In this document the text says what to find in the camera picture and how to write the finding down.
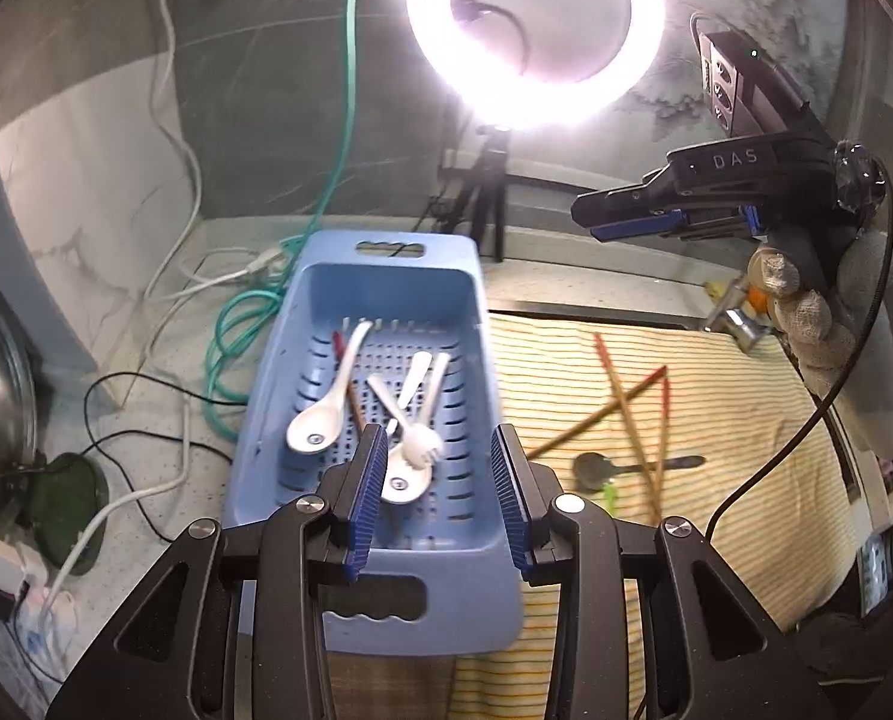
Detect green hose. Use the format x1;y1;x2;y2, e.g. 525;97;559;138
205;0;361;458

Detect ring light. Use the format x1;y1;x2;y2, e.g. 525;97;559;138
405;0;669;132

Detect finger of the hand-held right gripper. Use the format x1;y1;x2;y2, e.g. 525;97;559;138
573;176;676;224
592;211;689;243

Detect white power adapter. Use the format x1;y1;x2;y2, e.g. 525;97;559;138
0;531;34;595

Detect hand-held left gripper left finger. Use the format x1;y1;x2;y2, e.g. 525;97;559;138
45;424;388;720

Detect dark green round mat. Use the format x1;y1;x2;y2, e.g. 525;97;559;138
30;454;110;575

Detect dark cloth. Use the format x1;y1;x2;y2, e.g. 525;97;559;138
792;600;893;720

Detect white power strip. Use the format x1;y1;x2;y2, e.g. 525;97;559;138
19;585;80;661

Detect black braided cable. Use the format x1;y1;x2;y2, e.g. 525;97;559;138
705;157;893;541

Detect thin white cable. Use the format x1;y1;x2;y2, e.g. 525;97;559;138
145;0;203;301

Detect blue patterned dishes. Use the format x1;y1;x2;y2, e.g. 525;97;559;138
855;517;893;620

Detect white plastic spork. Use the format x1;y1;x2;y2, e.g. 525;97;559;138
366;376;442;470

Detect thin black cable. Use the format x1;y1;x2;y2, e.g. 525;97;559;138
82;369;241;545

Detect striped yellow cloth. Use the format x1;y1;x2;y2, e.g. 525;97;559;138
454;311;868;720

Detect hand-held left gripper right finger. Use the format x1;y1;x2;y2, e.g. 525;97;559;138
489;424;830;720

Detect person's right hand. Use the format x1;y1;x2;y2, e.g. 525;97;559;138
747;229;893;458

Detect blue plastic basket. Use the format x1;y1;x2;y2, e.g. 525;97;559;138
221;231;526;657

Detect chrome faucet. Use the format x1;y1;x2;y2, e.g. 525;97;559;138
702;277;774;352

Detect thick white power cord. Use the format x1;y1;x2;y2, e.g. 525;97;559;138
37;247;290;616

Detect metal spoon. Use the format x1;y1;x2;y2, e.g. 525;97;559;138
574;451;708;494

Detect white ceramic spoon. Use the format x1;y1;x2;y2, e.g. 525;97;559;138
286;320;374;457
379;351;434;505

